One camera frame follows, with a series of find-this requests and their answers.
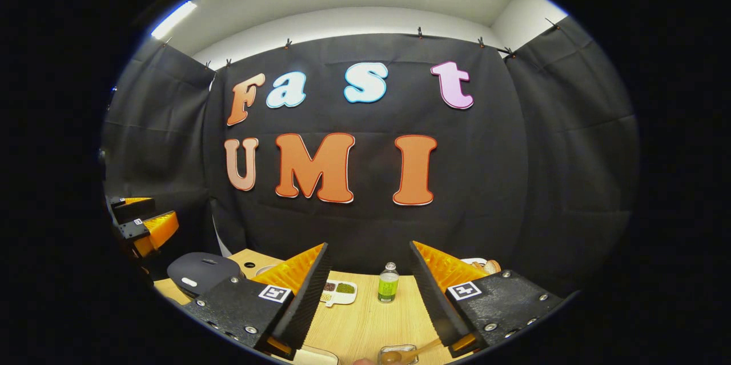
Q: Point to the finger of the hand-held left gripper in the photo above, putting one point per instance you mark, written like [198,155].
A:
[131,209]
[151,231]

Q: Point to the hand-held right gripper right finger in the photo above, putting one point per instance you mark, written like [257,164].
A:
[508,299]

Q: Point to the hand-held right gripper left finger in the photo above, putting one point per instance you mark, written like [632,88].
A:
[231,308]

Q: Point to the dark silver rice cooker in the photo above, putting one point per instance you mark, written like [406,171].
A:
[203,271]

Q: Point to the brown wooden spoon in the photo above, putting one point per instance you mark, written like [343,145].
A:
[425,347]

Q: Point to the white rice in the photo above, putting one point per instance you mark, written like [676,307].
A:
[317,358]

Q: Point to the clear rice container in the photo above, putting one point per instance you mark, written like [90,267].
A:
[328,352]

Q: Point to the bread slice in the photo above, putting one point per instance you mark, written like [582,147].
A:
[493,266]
[478,267]

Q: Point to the round white plate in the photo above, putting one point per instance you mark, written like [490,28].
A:
[265,269]

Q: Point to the white toaster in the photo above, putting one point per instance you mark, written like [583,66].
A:
[465,261]

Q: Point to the yellow bean heap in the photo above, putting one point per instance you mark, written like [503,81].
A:
[326,296]

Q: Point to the dark bean heap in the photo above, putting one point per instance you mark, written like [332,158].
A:
[329,286]

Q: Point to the white divided dish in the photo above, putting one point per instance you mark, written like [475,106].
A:
[345,297]

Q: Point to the green bean heap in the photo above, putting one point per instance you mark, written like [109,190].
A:
[345,288]

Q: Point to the green label plastic bottle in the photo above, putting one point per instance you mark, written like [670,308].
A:
[388,288]

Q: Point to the black backdrop cloth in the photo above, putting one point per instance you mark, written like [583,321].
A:
[542,153]

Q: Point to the ceiling light panel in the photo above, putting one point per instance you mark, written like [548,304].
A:
[174,19]

